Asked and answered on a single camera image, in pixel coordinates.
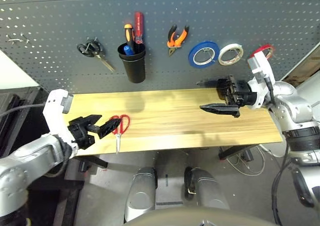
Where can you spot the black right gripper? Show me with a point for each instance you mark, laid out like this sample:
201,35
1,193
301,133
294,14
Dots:
237,92

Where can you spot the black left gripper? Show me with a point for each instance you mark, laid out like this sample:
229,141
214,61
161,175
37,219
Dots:
80,133

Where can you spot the red tape roll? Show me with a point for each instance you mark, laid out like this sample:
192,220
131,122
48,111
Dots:
257,50

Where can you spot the orange black pliers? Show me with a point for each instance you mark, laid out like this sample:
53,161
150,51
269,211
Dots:
176,41

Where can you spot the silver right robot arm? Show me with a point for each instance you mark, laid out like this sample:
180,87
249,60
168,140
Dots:
295,110

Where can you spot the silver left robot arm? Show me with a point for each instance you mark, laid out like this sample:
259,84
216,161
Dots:
32,155

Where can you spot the white panel beside pegboard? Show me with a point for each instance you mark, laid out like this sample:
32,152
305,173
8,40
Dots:
15,75

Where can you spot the small metal pegboard hook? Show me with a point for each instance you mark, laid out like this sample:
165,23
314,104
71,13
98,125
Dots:
13,40
25,38

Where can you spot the dark grey pegboard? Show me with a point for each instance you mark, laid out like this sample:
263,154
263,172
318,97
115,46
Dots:
62,15

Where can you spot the black table leg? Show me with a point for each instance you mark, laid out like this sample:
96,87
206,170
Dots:
97,162
232,152

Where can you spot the white tape roll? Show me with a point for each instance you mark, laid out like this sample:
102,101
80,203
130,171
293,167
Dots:
221,56

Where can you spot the blue tape roll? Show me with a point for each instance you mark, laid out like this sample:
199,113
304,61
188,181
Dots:
192,56

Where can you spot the black plastic cup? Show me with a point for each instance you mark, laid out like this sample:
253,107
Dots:
136,70

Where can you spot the black power adapter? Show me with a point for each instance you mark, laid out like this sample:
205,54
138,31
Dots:
247,155

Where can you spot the blue marker pen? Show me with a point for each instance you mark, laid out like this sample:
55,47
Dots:
128,50

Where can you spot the silver robot left leg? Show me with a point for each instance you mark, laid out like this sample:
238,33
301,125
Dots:
140,196

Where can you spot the silver robot leg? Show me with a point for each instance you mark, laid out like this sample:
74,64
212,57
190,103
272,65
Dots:
206,188
140,196

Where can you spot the black flight case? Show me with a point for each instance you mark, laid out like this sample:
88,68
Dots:
15,125

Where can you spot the short black floor tape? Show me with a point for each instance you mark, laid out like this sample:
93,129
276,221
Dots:
167,181

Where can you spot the orange black screwdriver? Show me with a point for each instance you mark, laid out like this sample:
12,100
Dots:
128,35

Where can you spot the silver robot right leg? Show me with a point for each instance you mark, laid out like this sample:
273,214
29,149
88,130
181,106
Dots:
206,188

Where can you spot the white rounded cabinet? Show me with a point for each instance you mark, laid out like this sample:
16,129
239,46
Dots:
312,90

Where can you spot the long black floor tape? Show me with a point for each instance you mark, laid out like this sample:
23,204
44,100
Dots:
169,203

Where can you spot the grey robot torso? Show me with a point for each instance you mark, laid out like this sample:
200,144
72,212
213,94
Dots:
195,218

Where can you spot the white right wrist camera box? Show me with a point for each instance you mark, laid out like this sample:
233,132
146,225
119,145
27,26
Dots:
260,65

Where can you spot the white pegboard frame post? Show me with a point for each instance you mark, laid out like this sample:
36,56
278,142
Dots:
303,59

